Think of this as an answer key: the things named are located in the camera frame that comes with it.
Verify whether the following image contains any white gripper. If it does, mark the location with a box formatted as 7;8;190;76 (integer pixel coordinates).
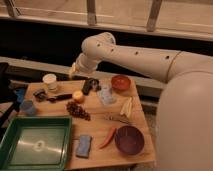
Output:
68;53;99;79

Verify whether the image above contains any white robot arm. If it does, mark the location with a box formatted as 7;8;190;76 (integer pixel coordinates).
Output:
69;32;213;171

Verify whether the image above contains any green plastic tray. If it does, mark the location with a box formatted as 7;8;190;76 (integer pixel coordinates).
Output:
0;117;72;171

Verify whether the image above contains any white paper cup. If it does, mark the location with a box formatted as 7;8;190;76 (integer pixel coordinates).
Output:
42;74;57;91

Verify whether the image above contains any orange fruit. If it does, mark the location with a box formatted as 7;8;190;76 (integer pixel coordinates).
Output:
72;91;84;103

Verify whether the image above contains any clear plastic bag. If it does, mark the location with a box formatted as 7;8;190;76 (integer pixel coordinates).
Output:
97;84;116;105

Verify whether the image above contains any bunch of dark grapes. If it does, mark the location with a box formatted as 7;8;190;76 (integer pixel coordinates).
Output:
66;101;91;121

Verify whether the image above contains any red bowl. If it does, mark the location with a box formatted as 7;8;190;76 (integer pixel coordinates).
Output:
111;75;131;91

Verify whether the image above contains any small metal utensil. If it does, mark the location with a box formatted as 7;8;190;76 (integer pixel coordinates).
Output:
105;116;131;124

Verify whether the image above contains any blue cup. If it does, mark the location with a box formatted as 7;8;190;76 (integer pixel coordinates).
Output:
20;100;36;116

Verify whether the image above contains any yellow banana peel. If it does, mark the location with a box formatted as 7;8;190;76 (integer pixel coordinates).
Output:
120;97;132;118

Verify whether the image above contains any wooden board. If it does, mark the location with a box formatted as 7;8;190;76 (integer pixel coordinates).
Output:
25;80;155;171

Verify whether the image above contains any red chili pepper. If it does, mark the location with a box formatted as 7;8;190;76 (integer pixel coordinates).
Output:
99;127;116;149

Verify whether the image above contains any blue sponge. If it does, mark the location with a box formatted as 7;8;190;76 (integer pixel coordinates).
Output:
76;135;92;158

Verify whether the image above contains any purple bowl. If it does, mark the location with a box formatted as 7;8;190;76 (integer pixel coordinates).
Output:
114;125;145;155

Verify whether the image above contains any black handled tool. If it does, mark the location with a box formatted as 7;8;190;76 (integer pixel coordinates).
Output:
33;89;72;103

